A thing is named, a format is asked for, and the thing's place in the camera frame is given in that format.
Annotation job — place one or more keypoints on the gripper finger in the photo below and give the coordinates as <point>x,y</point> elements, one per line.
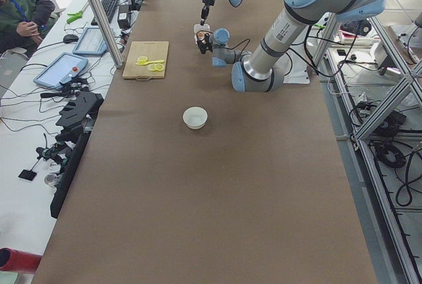
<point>200,46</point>
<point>206,37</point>
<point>205,15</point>

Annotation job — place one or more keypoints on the clear plastic egg box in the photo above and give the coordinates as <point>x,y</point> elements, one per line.
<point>204,28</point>

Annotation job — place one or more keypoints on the wooden cutting board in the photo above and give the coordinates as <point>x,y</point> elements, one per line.
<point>156,52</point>

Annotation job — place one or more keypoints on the white bowl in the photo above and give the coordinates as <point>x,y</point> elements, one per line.
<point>195,117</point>

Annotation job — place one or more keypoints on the black power adapter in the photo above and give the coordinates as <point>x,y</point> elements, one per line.
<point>124,16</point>

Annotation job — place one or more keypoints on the black keyboard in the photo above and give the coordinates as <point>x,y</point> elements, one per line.
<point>109,7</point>

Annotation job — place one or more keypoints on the white pillar with base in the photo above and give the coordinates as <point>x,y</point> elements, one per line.
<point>296,67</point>

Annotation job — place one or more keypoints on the blue teach pendant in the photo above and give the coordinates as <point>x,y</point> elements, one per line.
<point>91,43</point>
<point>62,70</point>

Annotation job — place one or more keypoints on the black computer mouse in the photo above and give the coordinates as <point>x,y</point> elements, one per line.
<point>70,38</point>

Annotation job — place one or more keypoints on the black stand rack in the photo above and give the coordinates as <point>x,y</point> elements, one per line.
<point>72,119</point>

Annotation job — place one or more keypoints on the person in green jacket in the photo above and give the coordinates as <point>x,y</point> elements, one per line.
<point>25,23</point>

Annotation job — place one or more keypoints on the red cylinder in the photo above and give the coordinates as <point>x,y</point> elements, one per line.
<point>19,261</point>

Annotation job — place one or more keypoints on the aluminium frame post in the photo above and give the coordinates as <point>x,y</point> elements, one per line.
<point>100,16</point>

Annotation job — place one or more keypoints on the green handled tool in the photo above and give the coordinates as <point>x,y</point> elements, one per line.
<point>74,16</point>

